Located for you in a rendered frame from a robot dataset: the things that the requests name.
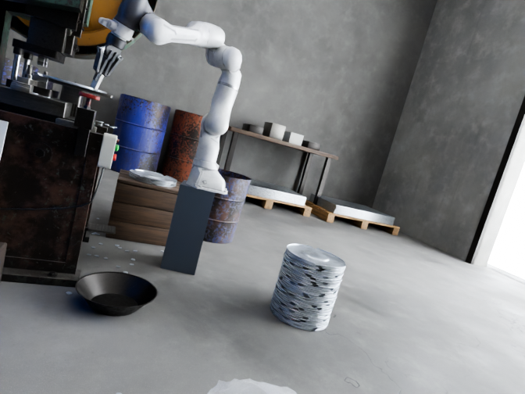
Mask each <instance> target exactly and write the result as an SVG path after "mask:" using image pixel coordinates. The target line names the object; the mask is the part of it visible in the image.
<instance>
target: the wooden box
mask: <svg viewBox="0 0 525 394"><path fill-rule="evenodd" d="M129 172H130V171H129V170H121V169H120V174H119V177H118V179H117V183H116V190H115V194H114V198H113V202H112V209H111V213H110V216H109V223H108V225H109V226H114V227H116V233H115V234H108V233H106V235H105V237H106V238H114V239H120V240H125V241H131V242H141V243H146V244H152V245H161V246H166V240H167V237H168V234H169V229H170V224H171V220H172V217H173V211H174V207H175V204H176V201H177V194H178V191H179V187H180V184H181V182H179V181H177V185H176V186H175V187H163V186H158V185H154V184H147V183H144V182H141V181H137V180H134V179H133V178H131V177H129Z"/></svg>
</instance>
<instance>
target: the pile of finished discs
mask: <svg viewBox="0 0 525 394"><path fill-rule="evenodd" d="M129 177H131V178H133V179H134V180H137V181H141V182H144V183H147V184H154V185H158V186H163V187H175V186H176V185H177V180H176V179H175V178H173V177H170V176H167V175H166V176H164V175H163V174H159V173H156V172H152V171H148V170H136V169H135V170H130V172H129Z"/></svg>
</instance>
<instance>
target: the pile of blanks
mask: <svg viewBox="0 0 525 394"><path fill-rule="evenodd" d="M344 271H345V268H342V269H332V268H327V267H321V266H318V265H315V264H312V263H308V262H306V261H304V260H301V259H299V258H298V257H296V256H293V255H292V254H291V253H289V252H288V251H287V249H286V250H285V252H284V257H283V261H282V264H281V268H280V272H279V275H278V278H277V282H276V286H275V289H274V292H273V296H272V300H271V304H270V310H271V312H272V313H273V315H274V316H275V317H277V318H278V319H279V320H281V321H283V322H284V323H286V324H289V325H291V326H292V327H295V328H299V329H302V330H306V331H311V330H313V331H321V330H323V329H325V328H326V327H327V325H328V322H329V320H330V314H331V312H332V309H333V307H334V303H335V299H336V298H337V293H338V289H339V288H340V283H341V281H342V276H343V273H344Z"/></svg>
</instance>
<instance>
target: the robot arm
mask: <svg viewBox="0 0 525 394"><path fill-rule="evenodd" d="M98 22H99V23H100V24H102V25H103V26H105V27H107V28H109V29H110V30H111V32H109V33H108V35H107V37H106V43H105V44H104V45H103V46H102V47H99V46H97V53H96V57H95V62H94V65H93V69H94V70H95V75H94V77H93V81H92V82H91V86H90V87H92V88H93V89H94V90H96V91H97V90H98V87H99V85H100V84H101V83H102V81H103V79H104V77H108V76H110V74H111V73H112V72H113V71H114V70H115V68H116V67H117V65H118V64H119V63H120V62H121V61H122V60H123V57H121V55H120V54H121V50H124V48H125V46H126V44H127V43H126V40H128V41H130V40H132V41H133V40H134V39H133V38H132V36H133V34H134V32H135V30H136V29H137V30H138V31H139V32H140V33H142V34H143V35H144V36H145V37H146V38H147V39H148V40H149V41H151V42H153V43H154V44H156V45H164V44H166V43H170V42H176V43H185V44H190V45H193V46H196V47H200V48H205V57H206V61H207V63H208V64H209V65H211V66H213V67H217V68H220V69H221V71H222V74H221V76H220V79H219V80H218V83H217V86H216V90H215V92H214V94H213V97H212V102H211V106H210V111H209V113H207V114H206V115H204V117H203V118H202V122H201V129H200V135H199V142H198V147H197V151H196V154H195V158H194V160H193V163H192V168H191V172H190V174H189V177H188V180H187V182H186V184H189V185H190V186H192V187H194V188H198V189H201V190H206V191H209V192H215V193H220V194H223V195H227V192H228V191H227V189H226V188H225V180H224V179H223V178H222V176H221V175H220V173H219V172H218V168H219V165H218V164H217V163H216V160H217V156H218V152H219V149H220V135H222V134H224V133H225V132H226V131H227V129H228V127H229V120H230V113H231V109H232V106H233V104H234V100H235V99H236V96H237V93H238V89H239V86H240V82H241V71H240V70H239V69H240V68H241V61H242V58H241V52H240V51H239V50H238V49H236V48H235V47H233V46H231V47H229V46H226V45H225V44H224V41H225V33H224V32H223V30H222V29H221V28H220V27H218V26H216V25H213V24H211V23H206V22H202V21H191V22H190V23H188V24H187V26H186V27H179V26H175V25H170V24H169V23H167V22H166V21H165V20H163V19H162V18H160V17H158V16H157V15H156V14H154V12H153V11H152V9H151V7H150V5H149V4H148V0H123V1H122V2H121V4H120V6H119V8H118V12H117V14H116V15H115V17H114V18H113V19H112V20H110V19H106V18H104V17H100V18H99V19H98Z"/></svg>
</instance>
